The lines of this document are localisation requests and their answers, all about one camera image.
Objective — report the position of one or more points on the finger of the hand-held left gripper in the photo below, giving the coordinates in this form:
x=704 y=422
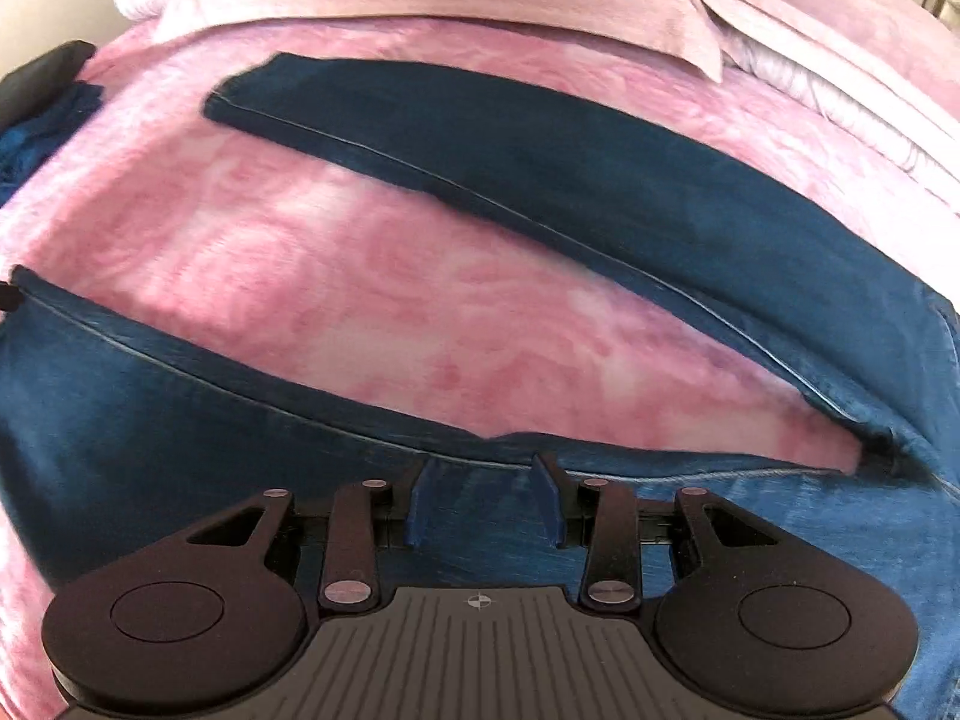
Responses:
x=7 y=298

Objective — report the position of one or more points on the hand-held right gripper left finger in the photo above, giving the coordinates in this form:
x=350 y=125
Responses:
x=421 y=502

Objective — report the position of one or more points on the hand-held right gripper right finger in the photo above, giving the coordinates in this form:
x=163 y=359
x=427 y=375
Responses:
x=551 y=502

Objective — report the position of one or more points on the blue denim jeans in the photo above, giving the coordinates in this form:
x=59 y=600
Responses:
x=525 y=165

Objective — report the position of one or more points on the blue cloth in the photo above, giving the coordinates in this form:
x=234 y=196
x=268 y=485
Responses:
x=37 y=142

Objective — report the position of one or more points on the black cloth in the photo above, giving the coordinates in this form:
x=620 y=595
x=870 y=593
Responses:
x=41 y=79

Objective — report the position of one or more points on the pink floral blanket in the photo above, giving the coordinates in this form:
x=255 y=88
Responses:
x=300 y=255

